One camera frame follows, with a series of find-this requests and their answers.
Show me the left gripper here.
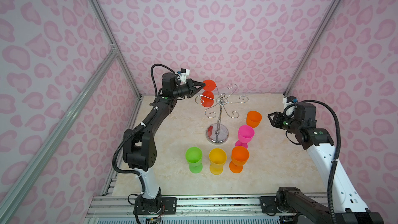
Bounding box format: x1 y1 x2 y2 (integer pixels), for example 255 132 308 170
171 80 205 100

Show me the orange wine glass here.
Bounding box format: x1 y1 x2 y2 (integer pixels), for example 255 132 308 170
246 111 262 128
229 146 250 174

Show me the red wine glass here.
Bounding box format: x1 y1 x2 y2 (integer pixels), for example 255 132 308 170
201 79 216 107

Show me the pink wine glass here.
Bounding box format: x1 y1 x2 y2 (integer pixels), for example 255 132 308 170
235 125 255 149

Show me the yellow wine glass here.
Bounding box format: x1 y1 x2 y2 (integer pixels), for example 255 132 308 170
209 148 227 175

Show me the green wine glass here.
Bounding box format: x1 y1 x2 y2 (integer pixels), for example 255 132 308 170
185 147 203 174

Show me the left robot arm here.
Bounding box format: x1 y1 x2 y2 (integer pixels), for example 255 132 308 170
122 72 206 214

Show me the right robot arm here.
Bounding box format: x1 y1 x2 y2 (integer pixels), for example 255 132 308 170
267 100 384 224

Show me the chrome wine glass rack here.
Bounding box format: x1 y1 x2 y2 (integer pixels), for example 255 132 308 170
195 84 249 145

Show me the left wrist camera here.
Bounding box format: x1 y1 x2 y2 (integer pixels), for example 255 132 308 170
176 68 190 84

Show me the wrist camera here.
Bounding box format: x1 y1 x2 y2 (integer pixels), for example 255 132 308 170
176 68 190 84
283 96 298 115

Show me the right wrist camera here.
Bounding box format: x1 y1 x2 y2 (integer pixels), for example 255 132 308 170
283 96 298 115

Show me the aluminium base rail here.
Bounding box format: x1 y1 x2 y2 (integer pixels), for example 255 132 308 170
83 192 355 224

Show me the aluminium frame strut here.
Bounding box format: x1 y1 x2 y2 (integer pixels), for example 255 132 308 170
1 51 118 224

